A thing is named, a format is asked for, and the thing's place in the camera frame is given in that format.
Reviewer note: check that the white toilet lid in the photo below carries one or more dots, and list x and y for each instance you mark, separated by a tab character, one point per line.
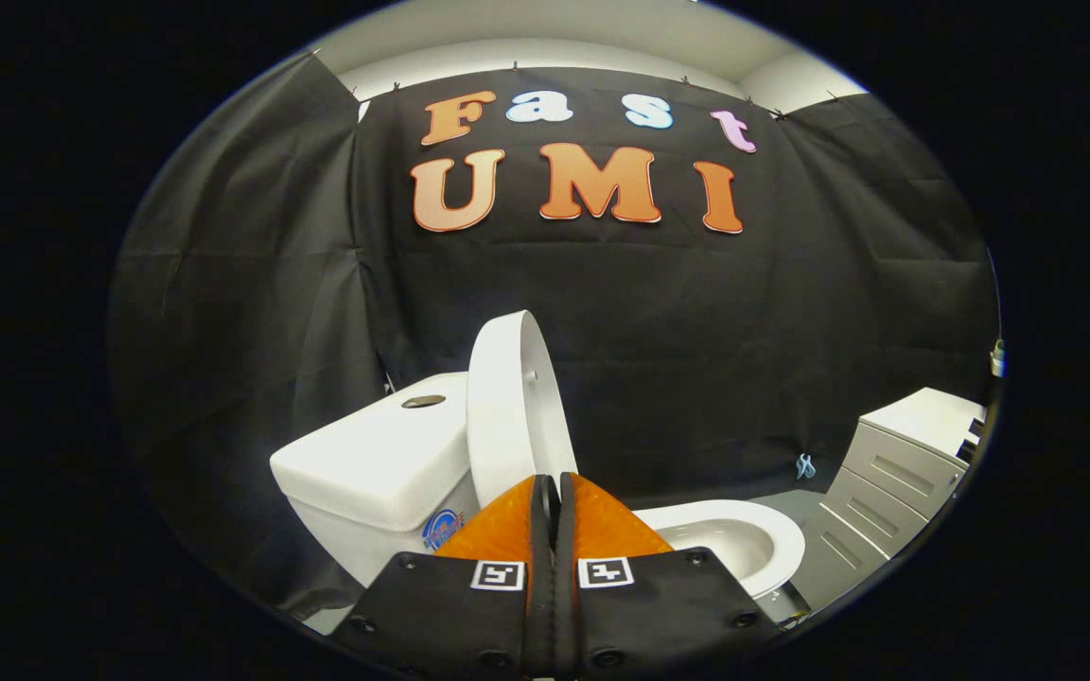
507	407

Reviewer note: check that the chrome flush button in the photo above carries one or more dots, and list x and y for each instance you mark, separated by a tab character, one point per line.
423	401

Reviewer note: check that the white drawer cabinet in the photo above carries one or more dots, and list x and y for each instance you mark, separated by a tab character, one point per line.
895	473

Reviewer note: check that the white toilet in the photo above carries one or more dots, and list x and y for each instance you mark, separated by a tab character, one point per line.
365	463

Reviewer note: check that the small white object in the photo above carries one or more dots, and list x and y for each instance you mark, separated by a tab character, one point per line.
997	359

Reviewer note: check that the black backdrop cloth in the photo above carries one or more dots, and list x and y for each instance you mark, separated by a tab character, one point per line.
659	322

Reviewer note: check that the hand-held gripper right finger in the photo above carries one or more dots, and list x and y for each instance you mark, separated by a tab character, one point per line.
659	615

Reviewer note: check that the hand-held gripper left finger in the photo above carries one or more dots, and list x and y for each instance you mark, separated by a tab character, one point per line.
450	619

